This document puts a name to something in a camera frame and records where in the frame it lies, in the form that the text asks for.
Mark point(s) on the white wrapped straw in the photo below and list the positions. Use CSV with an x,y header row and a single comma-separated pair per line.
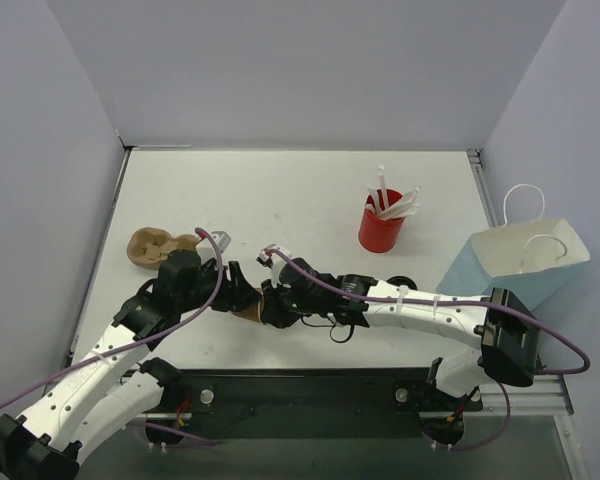
x,y
376,204
383,188
405,206

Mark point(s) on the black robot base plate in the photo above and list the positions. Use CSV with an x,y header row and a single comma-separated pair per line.
x,y
306,404

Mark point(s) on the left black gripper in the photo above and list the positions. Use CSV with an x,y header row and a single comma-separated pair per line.
x,y
232,288

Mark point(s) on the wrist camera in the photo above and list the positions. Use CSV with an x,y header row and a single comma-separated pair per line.
x,y
274,258
211,244

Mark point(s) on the brown paper coffee cup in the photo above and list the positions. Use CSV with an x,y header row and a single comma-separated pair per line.
x,y
252,312

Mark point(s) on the light blue paper bag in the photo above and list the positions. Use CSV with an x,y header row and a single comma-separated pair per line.
x,y
533,259

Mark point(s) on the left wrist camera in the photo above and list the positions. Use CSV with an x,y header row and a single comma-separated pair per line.
x,y
211,244

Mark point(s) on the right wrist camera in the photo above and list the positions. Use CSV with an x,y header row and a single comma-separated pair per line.
x,y
274,258

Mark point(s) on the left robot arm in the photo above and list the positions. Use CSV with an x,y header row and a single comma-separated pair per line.
x,y
118,379

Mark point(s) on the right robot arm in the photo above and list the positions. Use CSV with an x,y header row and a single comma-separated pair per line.
x,y
499,346

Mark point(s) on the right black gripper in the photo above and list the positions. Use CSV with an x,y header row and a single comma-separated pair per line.
x,y
273,307

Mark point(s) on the brown cardboard cup carrier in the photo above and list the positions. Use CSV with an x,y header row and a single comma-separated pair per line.
x,y
149,247

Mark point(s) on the red straw holder cup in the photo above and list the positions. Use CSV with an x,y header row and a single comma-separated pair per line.
x,y
375,235

